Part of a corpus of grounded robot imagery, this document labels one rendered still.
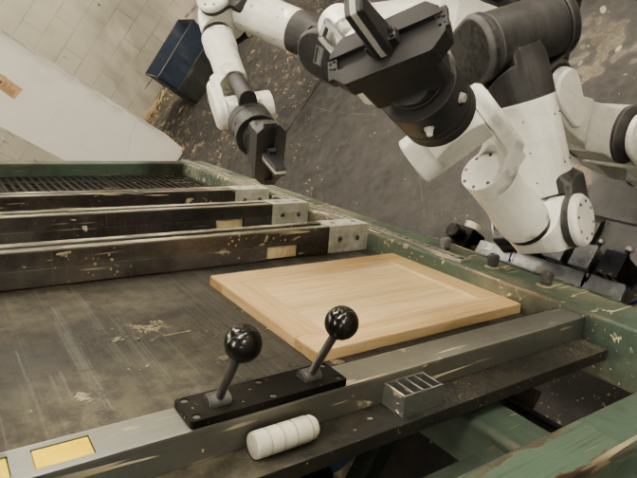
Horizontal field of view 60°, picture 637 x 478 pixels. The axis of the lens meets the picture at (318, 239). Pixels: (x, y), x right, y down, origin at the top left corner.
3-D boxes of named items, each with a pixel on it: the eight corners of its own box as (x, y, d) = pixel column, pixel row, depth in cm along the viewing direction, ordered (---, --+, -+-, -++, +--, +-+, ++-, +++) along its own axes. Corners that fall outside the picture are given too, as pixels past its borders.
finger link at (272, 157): (271, 173, 96) (262, 156, 101) (289, 172, 97) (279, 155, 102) (272, 165, 95) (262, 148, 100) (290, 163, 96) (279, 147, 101)
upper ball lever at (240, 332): (237, 416, 61) (274, 343, 53) (204, 426, 59) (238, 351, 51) (225, 387, 63) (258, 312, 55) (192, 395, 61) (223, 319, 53)
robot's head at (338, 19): (369, 12, 96) (328, -3, 91) (397, 41, 90) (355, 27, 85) (351, 47, 100) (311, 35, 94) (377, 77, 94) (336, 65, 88)
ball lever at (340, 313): (326, 391, 68) (371, 322, 60) (300, 398, 65) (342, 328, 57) (312, 365, 70) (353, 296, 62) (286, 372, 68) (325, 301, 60)
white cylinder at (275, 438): (258, 466, 58) (320, 444, 62) (260, 441, 57) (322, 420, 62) (245, 450, 60) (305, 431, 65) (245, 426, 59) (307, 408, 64)
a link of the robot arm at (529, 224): (449, 207, 77) (510, 275, 88) (519, 197, 70) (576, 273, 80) (466, 147, 81) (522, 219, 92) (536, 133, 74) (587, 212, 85)
